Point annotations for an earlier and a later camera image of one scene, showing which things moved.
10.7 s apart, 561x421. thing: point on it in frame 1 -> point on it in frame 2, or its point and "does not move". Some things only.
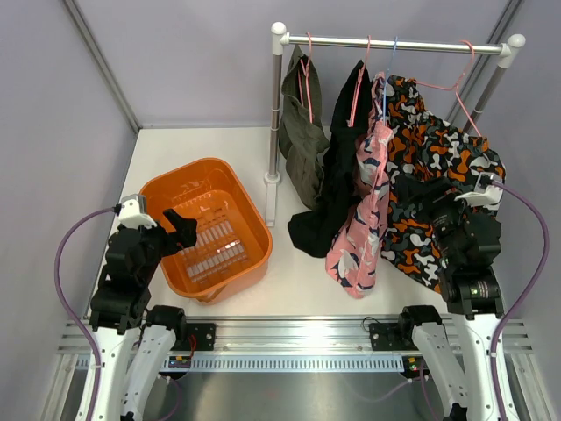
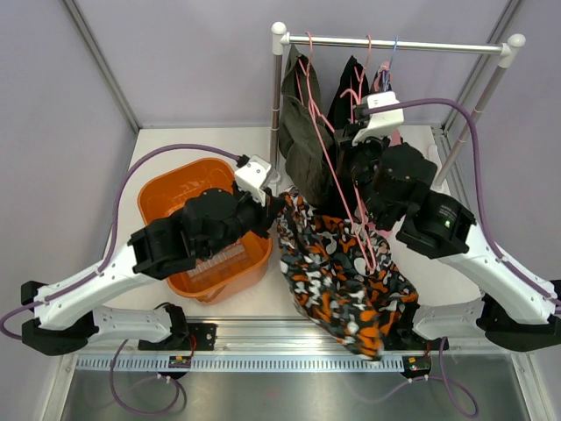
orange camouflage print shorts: [422, 143] -> [344, 278]
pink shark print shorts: [358, 260] -> [382, 82]
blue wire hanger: [385, 83] does not move
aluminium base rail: [289, 335] does not move
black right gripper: [436, 193] -> [349, 152]
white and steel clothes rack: [279, 39] does not move
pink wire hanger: [456, 88] -> [354, 193]
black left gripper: [185, 227] -> [266, 214]
